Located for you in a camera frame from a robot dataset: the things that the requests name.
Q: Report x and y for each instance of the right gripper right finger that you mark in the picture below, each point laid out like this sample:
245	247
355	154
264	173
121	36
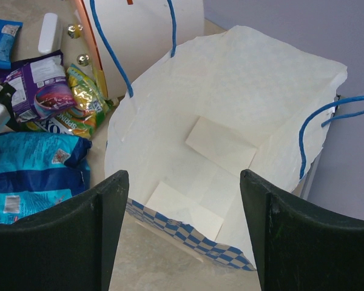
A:
298	245

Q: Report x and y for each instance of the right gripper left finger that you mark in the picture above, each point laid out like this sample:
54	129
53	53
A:
70	246

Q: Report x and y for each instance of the purple snack bag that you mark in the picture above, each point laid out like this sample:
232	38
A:
42	90

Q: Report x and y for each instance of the blue m&m's packet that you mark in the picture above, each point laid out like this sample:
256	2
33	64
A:
8	32

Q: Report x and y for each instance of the large blue snack bag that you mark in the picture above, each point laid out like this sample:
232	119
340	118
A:
40	170

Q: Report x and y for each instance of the checkered paper bag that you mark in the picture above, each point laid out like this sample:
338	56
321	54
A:
207	110

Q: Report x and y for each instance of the green Fox's candy bag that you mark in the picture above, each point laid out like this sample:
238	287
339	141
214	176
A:
83	119

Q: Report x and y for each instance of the small white plastic bar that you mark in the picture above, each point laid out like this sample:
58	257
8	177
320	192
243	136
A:
49	34

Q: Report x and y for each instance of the round mini drawer cabinet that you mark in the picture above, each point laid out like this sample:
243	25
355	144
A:
139	33

